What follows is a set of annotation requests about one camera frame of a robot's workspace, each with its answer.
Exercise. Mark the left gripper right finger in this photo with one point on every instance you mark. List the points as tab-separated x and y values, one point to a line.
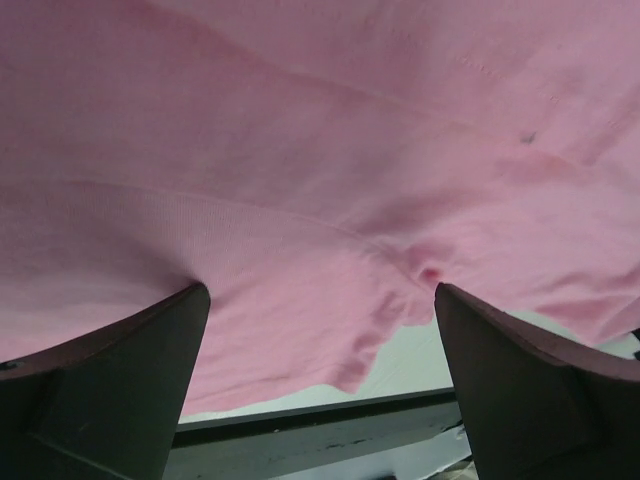
536	405

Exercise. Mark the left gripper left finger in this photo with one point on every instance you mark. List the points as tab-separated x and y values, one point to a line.
104	405

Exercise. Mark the pink t shirt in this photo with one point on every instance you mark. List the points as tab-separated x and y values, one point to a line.
321	166

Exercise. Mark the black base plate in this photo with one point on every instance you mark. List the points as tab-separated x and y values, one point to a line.
264	446

